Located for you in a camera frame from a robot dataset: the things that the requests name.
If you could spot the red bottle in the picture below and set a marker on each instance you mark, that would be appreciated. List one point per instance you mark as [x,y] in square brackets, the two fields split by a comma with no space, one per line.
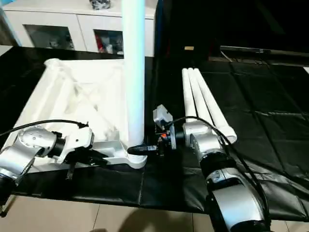
[102,44]

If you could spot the small tan block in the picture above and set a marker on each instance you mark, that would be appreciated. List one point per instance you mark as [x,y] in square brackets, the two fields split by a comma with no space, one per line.
[189,49]

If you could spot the grey object on cabinet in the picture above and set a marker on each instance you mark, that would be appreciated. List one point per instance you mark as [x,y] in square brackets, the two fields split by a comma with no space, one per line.
[100,4]

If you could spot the white edge strip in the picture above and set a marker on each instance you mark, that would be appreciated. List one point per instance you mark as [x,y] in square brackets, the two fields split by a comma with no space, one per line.
[306,69]

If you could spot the white plastic table leg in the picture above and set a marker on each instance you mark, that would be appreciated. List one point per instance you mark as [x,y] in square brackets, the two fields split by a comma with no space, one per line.
[189,94]
[215,108]
[133,72]
[199,96]

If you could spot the white plastic table top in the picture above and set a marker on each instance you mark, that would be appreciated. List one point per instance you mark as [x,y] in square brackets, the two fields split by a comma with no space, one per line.
[72,96]

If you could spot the white glass-door cabinet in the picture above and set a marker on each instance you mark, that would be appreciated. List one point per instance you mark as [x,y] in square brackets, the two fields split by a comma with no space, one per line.
[58,19]

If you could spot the black metal rail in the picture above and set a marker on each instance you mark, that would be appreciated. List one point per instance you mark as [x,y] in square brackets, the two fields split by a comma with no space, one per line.
[265,51]

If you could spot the black work mat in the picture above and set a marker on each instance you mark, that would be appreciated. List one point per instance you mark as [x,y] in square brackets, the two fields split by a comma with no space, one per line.
[270,125]

